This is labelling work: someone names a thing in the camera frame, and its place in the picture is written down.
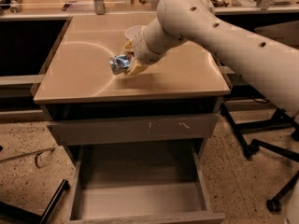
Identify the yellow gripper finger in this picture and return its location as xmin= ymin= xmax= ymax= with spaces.
xmin=124 ymin=59 xmax=149 ymax=76
xmin=121 ymin=40 xmax=134 ymax=56

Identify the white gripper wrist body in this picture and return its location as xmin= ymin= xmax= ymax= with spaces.
xmin=132 ymin=26 xmax=164 ymax=64

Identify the crushed redbull can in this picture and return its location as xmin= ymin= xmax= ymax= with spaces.
xmin=109 ymin=55 xmax=131 ymax=75

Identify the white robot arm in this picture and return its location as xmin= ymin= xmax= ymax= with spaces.
xmin=125 ymin=0 xmax=299 ymax=118

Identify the grey drawer cabinet with counter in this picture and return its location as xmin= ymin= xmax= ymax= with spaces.
xmin=32 ymin=13 xmax=230 ymax=173

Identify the closed top drawer front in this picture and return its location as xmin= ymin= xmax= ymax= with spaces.
xmin=48 ymin=113 xmax=219 ymax=146

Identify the open middle drawer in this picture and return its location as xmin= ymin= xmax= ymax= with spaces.
xmin=65 ymin=140 xmax=225 ymax=224

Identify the white ceramic bowl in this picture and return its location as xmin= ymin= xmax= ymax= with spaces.
xmin=125 ymin=25 xmax=144 ymax=40

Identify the metal rod on floor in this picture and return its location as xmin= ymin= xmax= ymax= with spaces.
xmin=0 ymin=147 xmax=55 ymax=169

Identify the black stand leg left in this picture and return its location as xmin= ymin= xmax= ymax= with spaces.
xmin=0 ymin=179 xmax=69 ymax=224

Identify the black office chair base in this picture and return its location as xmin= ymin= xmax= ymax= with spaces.
xmin=249 ymin=138 xmax=299 ymax=213

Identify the black table frame leg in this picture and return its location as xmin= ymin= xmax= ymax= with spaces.
xmin=221 ymin=105 xmax=296 ymax=161

